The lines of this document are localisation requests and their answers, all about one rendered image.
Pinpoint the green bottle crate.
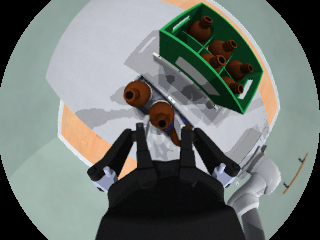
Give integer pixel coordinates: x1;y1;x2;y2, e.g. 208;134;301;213
159;2;264;115

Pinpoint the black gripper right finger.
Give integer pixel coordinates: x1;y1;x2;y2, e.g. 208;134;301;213
174;115;241;191

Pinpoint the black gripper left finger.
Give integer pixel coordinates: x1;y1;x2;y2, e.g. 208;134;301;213
87;115;157;193

